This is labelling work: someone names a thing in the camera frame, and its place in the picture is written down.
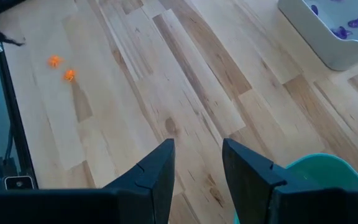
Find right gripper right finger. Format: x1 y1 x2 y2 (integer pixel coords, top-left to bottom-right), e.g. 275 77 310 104
222 138 358 224

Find teal plastic bin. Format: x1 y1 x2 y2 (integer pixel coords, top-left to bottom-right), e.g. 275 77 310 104
233 152 358 224

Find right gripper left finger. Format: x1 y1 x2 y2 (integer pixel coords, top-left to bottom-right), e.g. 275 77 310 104
0 138 176 224

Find black aluminium rig frame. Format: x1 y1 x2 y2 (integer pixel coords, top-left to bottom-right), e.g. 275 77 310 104
0 40 39 190

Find black camera cable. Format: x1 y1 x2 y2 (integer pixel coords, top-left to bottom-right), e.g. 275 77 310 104
4 124 15 162

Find small silver table-level camera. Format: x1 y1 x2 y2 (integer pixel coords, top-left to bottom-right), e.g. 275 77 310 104
4 175 35 190

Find white plastic bin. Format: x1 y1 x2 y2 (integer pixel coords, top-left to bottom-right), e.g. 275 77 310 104
277 0 358 72

